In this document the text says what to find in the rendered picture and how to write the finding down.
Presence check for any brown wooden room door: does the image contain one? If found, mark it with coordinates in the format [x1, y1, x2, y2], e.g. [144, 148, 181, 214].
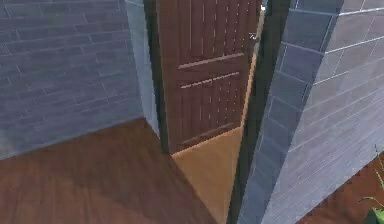
[156, 0, 263, 155]

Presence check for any green house plant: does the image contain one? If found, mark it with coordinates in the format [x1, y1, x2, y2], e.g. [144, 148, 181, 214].
[359, 143, 384, 224]

